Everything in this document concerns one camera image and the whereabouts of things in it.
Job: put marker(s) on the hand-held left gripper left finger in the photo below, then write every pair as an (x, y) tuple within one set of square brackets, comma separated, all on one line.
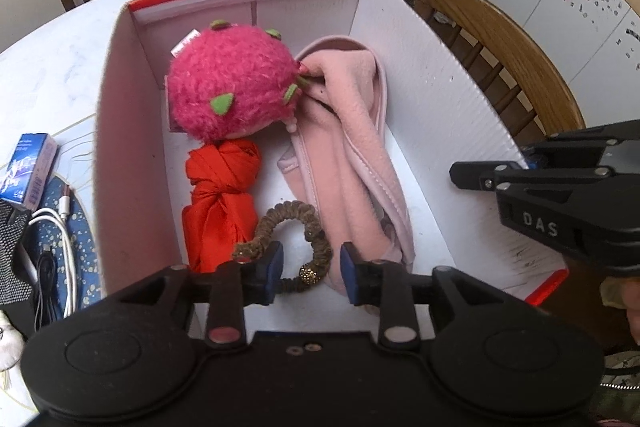
[(274, 267)]

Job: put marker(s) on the person's right hand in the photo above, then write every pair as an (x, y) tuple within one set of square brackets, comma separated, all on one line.
[(631, 307)]

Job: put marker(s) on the camouflage clothing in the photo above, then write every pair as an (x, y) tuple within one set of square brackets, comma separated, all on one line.
[(620, 387)]

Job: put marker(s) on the small white plush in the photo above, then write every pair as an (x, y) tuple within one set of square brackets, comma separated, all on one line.
[(10, 342)]

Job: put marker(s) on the red cardboard box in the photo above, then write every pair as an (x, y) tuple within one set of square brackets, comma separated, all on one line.
[(450, 107)]

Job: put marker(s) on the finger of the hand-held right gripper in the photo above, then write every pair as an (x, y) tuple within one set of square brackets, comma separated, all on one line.
[(575, 144), (480, 174)]

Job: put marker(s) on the pink fleece cloth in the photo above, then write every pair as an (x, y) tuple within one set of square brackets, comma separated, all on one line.
[(350, 147)]

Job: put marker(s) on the light wooden chair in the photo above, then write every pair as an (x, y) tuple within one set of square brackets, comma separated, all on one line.
[(500, 57)]

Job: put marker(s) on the pink fuzzy plush toy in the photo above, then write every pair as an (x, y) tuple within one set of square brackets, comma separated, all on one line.
[(230, 82)]

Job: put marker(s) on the red knotted cloth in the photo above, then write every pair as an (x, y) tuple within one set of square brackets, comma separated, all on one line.
[(220, 202)]

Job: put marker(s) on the small blue box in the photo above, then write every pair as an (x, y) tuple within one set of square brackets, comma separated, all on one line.
[(30, 167)]

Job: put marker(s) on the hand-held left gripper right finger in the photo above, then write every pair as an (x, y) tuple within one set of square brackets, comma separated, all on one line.
[(348, 272)]

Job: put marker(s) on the black dotted pouch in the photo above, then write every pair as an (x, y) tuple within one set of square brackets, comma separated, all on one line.
[(10, 252)]

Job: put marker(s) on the brown glitter scrunchie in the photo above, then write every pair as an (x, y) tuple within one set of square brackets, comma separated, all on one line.
[(305, 227)]

